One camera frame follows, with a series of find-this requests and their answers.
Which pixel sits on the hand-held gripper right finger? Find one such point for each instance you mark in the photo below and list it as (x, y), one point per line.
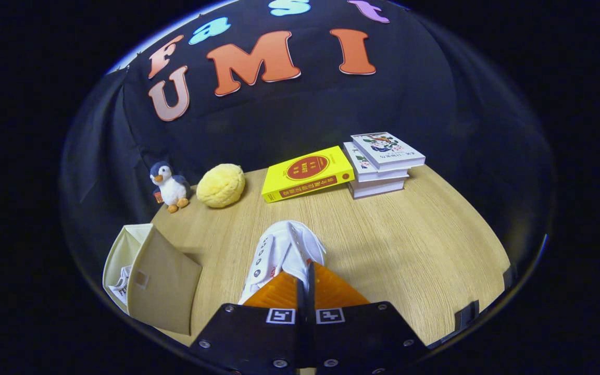
(357, 338)

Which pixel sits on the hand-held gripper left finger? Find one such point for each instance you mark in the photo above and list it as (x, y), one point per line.
(258, 338)

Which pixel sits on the white striped canvas shoe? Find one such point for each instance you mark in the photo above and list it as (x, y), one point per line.
(284, 245)
(121, 286)

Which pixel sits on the beige fabric storage box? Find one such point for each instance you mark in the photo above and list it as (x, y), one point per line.
(167, 286)

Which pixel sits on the yellow plush bun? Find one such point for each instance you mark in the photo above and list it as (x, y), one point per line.
(221, 186)

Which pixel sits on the yellow book with red circle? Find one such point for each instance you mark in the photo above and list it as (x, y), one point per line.
(305, 174)

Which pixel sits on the penguin plush toy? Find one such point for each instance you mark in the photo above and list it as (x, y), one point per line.
(172, 187)

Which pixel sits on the white book with colourful cover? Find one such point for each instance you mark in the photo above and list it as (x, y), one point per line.
(387, 148)

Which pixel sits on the black table edge bracket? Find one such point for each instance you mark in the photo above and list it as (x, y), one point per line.
(466, 315)

